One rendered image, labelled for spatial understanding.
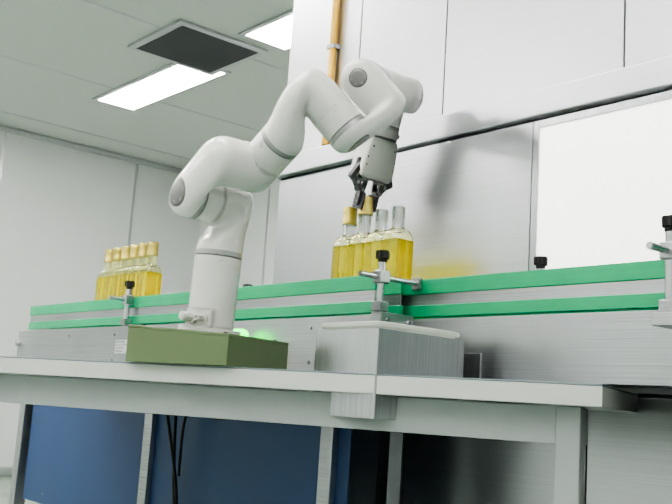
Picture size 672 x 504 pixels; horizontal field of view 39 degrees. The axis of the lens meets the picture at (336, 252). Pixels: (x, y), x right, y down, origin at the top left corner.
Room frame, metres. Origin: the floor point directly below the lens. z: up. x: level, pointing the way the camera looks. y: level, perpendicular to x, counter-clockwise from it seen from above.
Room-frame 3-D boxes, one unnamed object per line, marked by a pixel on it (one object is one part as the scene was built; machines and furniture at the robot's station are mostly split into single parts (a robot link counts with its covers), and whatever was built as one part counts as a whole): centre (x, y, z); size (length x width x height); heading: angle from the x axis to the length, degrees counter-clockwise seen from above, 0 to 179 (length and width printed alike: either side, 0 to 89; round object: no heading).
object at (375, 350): (1.79, -0.13, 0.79); 0.27 x 0.17 x 0.08; 130
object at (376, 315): (1.93, -0.13, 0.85); 0.09 x 0.04 x 0.07; 130
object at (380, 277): (1.92, -0.11, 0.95); 0.17 x 0.03 x 0.12; 130
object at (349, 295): (2.61, 0.47, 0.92); 1.75 x 0.01 x 0.08; 40
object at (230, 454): (2.64, 0.39, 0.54); 1.59 x 0.18 x 0.43; 40
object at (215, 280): (1.89, 0.25, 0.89); 0.16 x 0.13 x 0.15; 158
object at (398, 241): (2.09, -0.14, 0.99); 0.06 x 0.06 x 0.21; 41
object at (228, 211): (1.89, 0.24, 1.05); 0.13 x 0.10 x 0.16; 132
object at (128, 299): (2.70, 0.61, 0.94); 0.07 x 0.04 x 0.13; 130
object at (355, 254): (2.18, -0.06, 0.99); 0.06 x 0.06 x 0.21; 40
